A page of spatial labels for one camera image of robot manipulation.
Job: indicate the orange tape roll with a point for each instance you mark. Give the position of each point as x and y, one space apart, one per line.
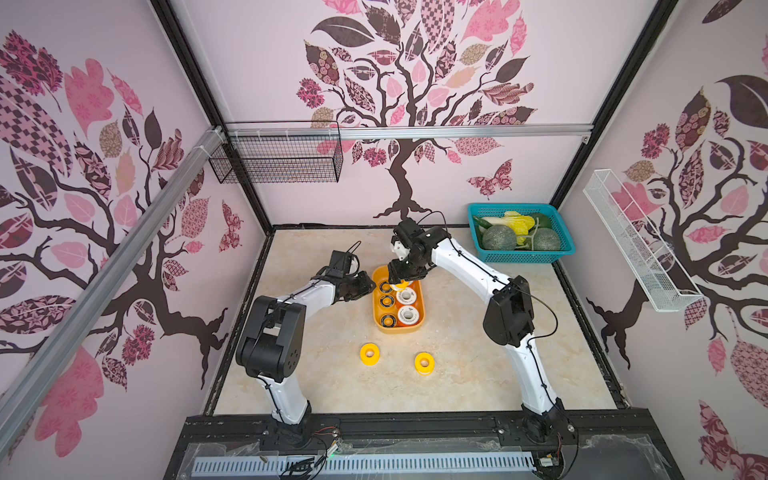
408 316

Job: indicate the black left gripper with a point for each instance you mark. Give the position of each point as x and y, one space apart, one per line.
364 286

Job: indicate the green melon right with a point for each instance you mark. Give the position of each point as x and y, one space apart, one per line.
546 239

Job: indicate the orange tape roll mid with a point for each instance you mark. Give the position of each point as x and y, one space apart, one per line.
407 296

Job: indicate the teal plastic basket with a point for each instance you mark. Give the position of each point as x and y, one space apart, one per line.
522 253

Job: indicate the aluminium rail back wall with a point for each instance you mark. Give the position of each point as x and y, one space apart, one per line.
420 132

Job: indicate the green melon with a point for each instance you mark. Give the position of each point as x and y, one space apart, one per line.
546 239
499 238

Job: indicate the black base frame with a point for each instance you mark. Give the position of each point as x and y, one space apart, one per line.
611 444

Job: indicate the yellow toy corn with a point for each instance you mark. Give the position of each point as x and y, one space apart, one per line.
522 225

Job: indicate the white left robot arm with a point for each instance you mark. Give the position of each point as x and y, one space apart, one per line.
270 345

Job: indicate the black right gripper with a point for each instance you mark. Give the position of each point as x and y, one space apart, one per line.
400 270

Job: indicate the aluminium rail wall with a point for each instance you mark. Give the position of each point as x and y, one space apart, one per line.
420 132
37 377

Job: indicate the black wire wall basket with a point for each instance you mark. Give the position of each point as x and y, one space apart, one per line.
272 152

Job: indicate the white slotted cable duct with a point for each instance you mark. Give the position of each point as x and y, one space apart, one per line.
252 467

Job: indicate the white wire wall shelf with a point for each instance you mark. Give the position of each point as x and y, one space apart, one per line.
625 210

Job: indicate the aluminium rail left wall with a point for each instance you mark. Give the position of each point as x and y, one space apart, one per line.
37 377

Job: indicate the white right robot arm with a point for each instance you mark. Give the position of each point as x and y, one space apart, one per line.
508 320

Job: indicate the green melon left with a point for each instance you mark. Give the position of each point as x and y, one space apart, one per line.
499 238

